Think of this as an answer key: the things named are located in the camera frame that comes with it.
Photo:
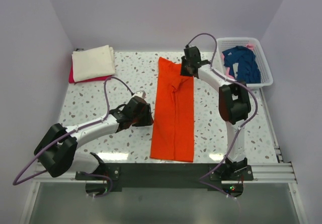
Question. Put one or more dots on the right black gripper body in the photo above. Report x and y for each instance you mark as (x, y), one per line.
(184, 71)

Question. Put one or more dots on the aluminium frame rail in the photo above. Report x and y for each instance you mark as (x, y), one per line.
(280, 172)

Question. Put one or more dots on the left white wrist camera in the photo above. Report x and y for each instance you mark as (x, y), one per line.
(140, 94)

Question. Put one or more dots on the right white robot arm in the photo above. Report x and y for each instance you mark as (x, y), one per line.
(233, 104)

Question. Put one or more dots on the folded cream t shirt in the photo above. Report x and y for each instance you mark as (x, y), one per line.
(92, 63)

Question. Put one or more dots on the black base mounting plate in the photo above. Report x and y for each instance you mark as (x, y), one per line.
(114, 177)

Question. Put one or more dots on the white plastic basket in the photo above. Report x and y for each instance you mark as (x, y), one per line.
(243, 58)

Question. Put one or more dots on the folded magenta t shirt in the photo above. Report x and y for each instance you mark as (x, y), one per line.
(72, 81)

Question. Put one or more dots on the orange t shirt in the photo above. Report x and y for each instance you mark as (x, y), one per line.
(173, 127)

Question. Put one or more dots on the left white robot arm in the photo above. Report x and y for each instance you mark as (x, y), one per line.
(56, 151)

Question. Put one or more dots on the pink t shirt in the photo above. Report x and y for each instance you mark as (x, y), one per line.
(230, 74)

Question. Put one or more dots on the navy blue t shirt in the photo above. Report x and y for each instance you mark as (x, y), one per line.
(242, 63)

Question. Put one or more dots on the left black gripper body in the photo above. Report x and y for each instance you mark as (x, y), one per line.
(144, 119)

